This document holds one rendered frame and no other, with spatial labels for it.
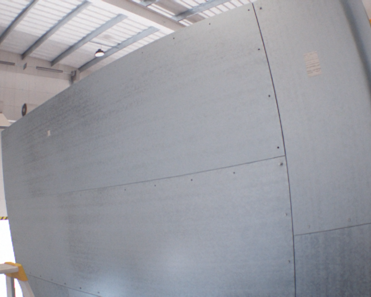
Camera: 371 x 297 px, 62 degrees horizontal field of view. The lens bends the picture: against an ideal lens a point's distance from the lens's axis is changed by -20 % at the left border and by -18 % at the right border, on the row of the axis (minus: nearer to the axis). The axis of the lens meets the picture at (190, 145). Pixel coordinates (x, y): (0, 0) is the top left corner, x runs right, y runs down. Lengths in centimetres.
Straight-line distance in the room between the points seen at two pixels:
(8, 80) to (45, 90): 173
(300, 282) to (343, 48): 75
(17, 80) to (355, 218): 1201
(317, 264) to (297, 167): 32
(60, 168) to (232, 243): 106
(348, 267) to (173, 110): 86
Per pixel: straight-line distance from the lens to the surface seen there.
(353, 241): 108
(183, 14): 1091
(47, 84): 1309
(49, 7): 1030
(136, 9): 987
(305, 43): 115
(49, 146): 205
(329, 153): 108
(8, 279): 174
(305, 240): 112
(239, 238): 122
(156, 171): 140
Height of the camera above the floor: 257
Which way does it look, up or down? 8 degrees up
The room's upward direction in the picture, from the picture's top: 7 degrees counter-clockwise
